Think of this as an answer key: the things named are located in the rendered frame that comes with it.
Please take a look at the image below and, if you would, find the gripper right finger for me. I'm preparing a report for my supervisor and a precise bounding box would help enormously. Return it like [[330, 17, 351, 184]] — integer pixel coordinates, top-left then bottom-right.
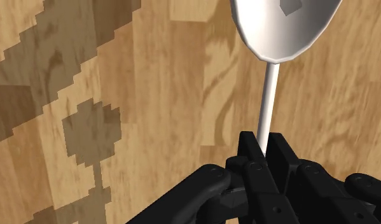
[[265, 132, 381, 224]]

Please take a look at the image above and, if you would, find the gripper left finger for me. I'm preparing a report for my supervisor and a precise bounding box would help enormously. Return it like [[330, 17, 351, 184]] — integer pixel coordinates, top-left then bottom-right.
[[125, 130, 282, 224]]

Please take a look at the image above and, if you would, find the white spoon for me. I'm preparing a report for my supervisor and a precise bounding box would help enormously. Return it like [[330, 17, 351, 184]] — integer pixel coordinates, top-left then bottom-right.
[[229, 0, 343, 156]]

